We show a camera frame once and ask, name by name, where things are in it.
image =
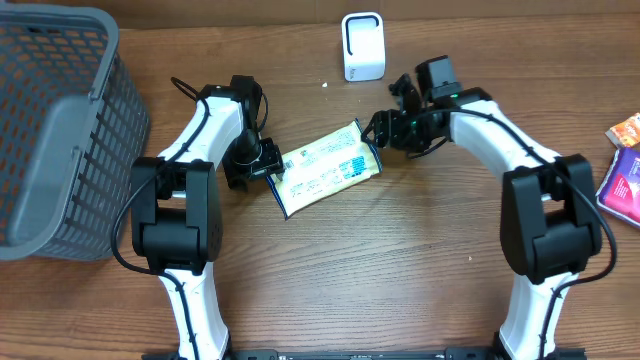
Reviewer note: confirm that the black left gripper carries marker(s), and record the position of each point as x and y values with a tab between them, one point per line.
272	165

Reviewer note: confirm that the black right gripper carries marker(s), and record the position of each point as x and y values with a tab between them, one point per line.
383	125

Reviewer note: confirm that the yellow snack packet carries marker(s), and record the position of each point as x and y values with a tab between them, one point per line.
323	168

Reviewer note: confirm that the orange Kleenex tissue pack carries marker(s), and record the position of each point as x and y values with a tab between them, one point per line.
625	134

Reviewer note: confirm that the purple red pad pack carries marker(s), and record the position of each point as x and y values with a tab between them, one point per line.
619	192

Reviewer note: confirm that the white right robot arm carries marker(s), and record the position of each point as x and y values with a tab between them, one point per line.
549	226

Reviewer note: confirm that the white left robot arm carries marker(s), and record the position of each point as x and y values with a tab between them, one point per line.
176	219

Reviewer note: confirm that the white barcode scanner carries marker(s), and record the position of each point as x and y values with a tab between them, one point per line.
363	43

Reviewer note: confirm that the dark grey plastic basket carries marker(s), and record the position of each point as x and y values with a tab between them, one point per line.
72	123

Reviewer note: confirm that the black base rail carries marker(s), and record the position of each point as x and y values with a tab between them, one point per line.
455	353

